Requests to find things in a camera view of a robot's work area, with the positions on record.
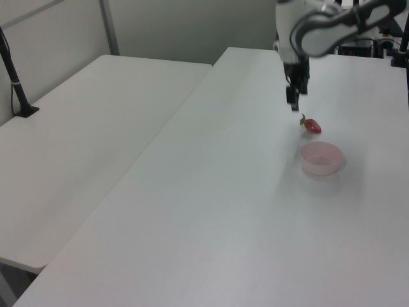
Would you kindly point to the black box device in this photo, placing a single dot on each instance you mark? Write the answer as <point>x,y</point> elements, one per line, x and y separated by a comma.
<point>356,51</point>

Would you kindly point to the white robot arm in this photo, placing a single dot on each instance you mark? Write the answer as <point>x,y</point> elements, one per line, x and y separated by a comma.
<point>319,35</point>

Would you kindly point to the black camera stand with clamp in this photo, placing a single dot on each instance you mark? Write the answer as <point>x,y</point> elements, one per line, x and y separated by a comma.
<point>14,76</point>

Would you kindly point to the pink plastic bowl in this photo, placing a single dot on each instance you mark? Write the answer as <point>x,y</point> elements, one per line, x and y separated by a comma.
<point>319,170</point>

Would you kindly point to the red strawberry with green leaves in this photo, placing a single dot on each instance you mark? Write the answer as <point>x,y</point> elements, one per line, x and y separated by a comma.
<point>313,126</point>

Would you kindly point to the black clamped pole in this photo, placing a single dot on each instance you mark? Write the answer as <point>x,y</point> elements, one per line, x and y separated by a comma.
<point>403,48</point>

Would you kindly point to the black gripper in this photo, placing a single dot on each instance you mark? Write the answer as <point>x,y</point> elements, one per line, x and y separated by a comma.
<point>300,72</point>

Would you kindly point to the black keyboard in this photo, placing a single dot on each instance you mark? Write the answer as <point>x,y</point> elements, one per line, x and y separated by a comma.
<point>399,29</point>

